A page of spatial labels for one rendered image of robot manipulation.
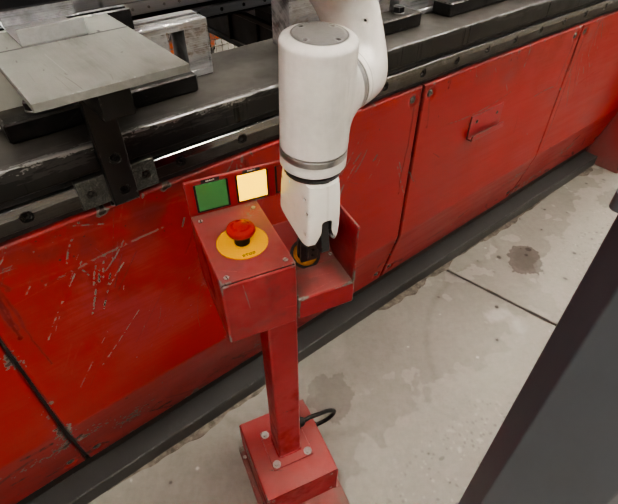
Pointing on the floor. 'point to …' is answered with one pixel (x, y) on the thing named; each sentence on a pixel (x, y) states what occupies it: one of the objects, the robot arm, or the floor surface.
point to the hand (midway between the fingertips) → (308, 247)
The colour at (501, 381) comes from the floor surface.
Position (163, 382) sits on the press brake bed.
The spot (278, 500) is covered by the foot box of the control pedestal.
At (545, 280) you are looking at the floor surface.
